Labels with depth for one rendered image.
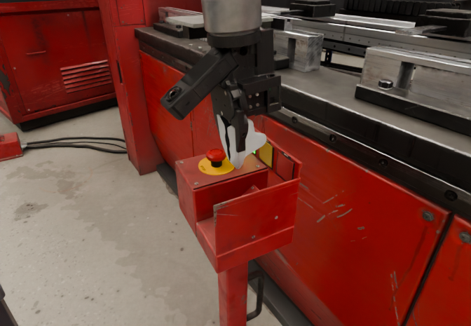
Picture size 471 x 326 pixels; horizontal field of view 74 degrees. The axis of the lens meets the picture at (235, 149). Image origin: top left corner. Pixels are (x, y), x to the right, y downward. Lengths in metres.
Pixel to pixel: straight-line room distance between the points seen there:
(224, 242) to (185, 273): 0.93
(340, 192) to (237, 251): 0.30
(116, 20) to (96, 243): 1.09
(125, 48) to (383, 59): 1.34
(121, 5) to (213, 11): 1.38
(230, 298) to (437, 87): 0.61
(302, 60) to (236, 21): 0.52
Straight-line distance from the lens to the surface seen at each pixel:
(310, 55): 0.90
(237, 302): 0.81
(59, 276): 1.60
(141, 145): 1.98
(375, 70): 0.77
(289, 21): 0.99
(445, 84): 0.70
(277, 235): 0.59
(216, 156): 0.59
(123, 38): 1.78
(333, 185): 0.75
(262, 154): 0.61
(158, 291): 1.41
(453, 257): 0.66
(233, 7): 0.40
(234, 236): 0.53
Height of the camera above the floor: 1.10
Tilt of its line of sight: 29 degrees down
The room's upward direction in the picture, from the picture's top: straight up
